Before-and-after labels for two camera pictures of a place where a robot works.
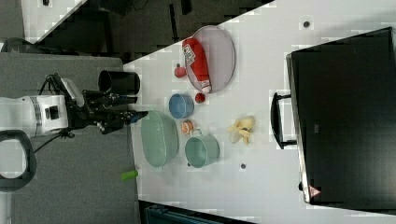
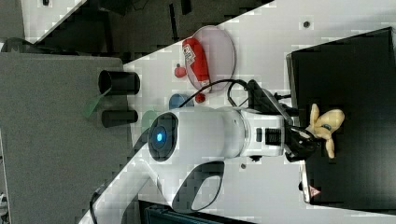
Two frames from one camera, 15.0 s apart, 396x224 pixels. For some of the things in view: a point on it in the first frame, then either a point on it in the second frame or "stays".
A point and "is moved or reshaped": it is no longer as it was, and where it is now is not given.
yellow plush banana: [240, 129] is moved or reshaped
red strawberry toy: [200, 98] stays
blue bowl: [180, 105] stays
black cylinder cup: [120, 83] stays
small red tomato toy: [179, 71] stays
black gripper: [101, 109] to [299, 144]
